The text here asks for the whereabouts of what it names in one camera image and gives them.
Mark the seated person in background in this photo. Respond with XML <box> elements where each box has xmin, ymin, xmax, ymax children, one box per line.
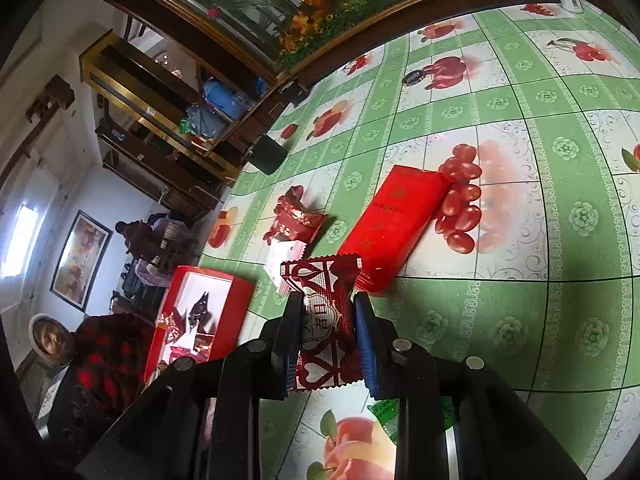
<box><xmin>115</xmin><ymin>214</ymin><xmax>196</xmax><ymax>289</ymax></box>

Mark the framed wall picture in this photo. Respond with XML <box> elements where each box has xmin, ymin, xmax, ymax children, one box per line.
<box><xmin>50</xmin><ymin>210</ymin><xmax>113</xmax><ymax>313</ymax></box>

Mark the crumpled red wrapper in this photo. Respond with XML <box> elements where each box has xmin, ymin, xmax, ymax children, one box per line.
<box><xmin>262</xmin><ymin>185</ymin><xmax>329</xmax><ymax>245</ymax></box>

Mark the red white hearts packet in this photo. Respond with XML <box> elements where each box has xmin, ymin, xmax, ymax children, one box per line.
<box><xmin>280</xmin><ymin>254</ymin><xmax>362</xmax><ymax>391</ymax></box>

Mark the small dark jar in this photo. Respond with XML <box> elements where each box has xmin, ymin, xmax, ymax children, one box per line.
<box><xmin>279</xmin><ymin>78</ymin><xmax>310</xmax><ymax>107</ymax></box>

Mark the black round container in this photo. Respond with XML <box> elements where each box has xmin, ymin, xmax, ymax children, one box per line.
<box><xmin>246</xmin><ymin>134</ymin><xmax>288</xmax><ymax>176</ymax></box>

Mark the large flat red packet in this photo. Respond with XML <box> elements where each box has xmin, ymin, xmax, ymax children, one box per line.
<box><xmin>338</xmin><ymin>165</ymin><xmax>452</xmax><ymax>296</ymax></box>

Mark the green snack packet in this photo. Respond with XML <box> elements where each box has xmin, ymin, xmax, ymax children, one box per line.
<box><xmin>367</xmin><ymin>396</ymin><xmax>454</xmax><ymax>444</ymax></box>

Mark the red gift box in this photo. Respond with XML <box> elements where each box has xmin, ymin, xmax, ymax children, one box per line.
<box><xmin>143</xmin><ymin>266</ymin><xmax>254</xmax><ymax>382</ymax></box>

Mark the small black packet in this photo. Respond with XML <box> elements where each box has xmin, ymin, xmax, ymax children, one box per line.
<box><xmin>188</xmin><ymin>292</ymin><xmax>210</xmax><ymax>334</ymax></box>

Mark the person in red plaid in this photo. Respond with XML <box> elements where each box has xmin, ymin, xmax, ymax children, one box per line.
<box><xmin>28</xmin><ymin>312</ymin><xmax>154</xmax><ymax>467</ymax></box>

